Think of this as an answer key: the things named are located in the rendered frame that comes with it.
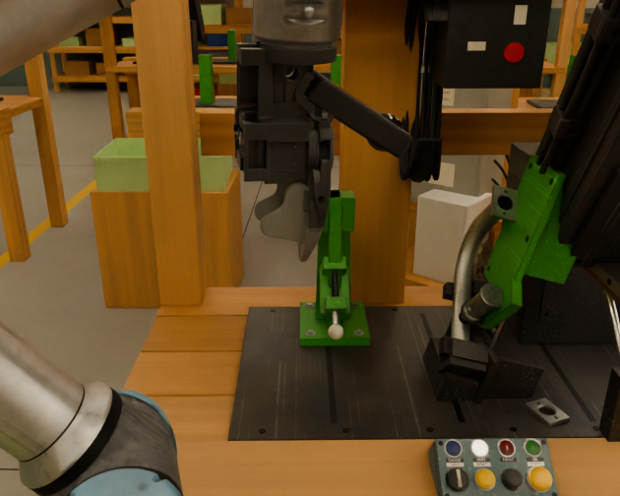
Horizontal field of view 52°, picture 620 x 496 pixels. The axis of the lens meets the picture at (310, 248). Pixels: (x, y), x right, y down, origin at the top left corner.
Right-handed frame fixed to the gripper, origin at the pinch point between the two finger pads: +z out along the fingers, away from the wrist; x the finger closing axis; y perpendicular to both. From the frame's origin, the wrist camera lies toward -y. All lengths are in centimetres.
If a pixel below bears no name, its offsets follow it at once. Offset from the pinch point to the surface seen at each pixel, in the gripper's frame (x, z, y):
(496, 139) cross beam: -61, 7, -54
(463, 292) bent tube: -27.0, 23.3, -33.4
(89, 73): -1020, 171, 119
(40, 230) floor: -365, 155, 97
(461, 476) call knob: 2.9, 32.0, -20.4
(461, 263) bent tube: -31, 20, -34
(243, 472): -7.9, 37.3, 5.8
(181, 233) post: -64, 27, 11
